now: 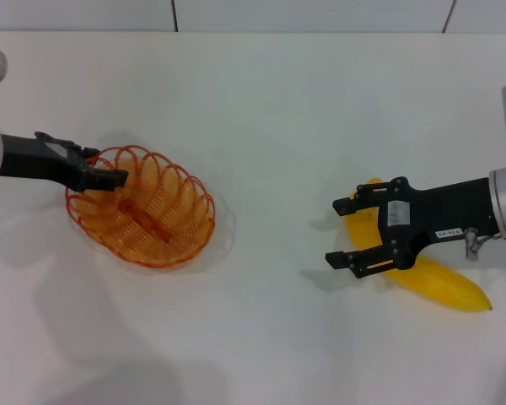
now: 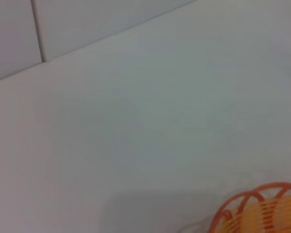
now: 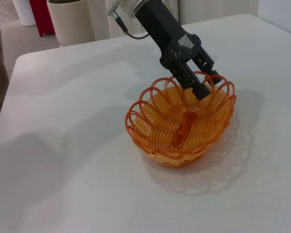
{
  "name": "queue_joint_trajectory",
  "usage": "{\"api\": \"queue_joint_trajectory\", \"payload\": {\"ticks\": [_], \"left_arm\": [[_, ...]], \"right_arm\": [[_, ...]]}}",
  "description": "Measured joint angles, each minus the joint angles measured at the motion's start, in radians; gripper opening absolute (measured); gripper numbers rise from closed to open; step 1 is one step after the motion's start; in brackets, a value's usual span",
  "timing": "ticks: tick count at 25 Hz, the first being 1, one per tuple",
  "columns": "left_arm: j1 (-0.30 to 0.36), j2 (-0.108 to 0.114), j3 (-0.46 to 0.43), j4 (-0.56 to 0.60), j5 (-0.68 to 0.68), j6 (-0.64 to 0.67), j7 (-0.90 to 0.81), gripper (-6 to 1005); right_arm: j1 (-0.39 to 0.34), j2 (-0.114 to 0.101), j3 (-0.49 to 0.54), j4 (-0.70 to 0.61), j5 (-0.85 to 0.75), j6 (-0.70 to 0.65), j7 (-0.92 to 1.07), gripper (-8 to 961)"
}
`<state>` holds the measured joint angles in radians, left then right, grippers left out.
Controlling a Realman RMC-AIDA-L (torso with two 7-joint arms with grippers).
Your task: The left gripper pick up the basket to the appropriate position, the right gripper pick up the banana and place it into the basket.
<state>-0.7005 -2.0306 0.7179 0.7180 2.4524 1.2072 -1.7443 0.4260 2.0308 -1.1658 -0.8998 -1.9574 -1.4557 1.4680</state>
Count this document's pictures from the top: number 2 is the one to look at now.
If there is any orange woven plastic basket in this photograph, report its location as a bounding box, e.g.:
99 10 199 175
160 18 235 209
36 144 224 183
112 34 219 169
208 181 291 233

